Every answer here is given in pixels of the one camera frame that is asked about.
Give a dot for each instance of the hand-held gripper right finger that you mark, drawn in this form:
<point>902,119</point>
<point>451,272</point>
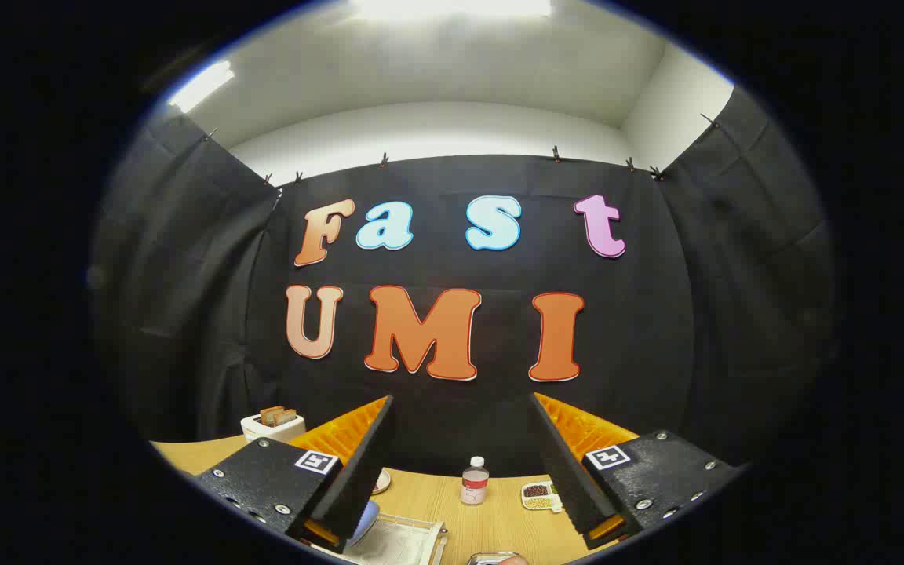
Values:
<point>562,463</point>

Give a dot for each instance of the white toaster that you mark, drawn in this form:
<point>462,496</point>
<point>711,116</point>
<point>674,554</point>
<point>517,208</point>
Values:
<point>264,430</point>

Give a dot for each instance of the blue plate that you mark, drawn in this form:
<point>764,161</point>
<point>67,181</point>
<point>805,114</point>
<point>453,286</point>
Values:
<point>366,522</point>

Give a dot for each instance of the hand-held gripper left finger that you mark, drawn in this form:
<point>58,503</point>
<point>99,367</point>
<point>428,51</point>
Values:
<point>366,463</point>

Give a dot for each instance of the brown toast slice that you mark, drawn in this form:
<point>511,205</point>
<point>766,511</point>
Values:
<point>286,417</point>
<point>270,413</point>

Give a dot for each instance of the white divided snack dish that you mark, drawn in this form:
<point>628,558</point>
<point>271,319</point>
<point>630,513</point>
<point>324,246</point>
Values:
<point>534,502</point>

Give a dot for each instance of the clear plastic water bottle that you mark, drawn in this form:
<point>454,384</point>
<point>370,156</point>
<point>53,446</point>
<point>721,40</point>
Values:
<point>474,486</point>

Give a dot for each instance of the ceiling light panel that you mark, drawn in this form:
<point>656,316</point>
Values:
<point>201,85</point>
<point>452,6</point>

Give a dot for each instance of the beige plate with meat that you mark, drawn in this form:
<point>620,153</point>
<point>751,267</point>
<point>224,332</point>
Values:
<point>381,482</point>

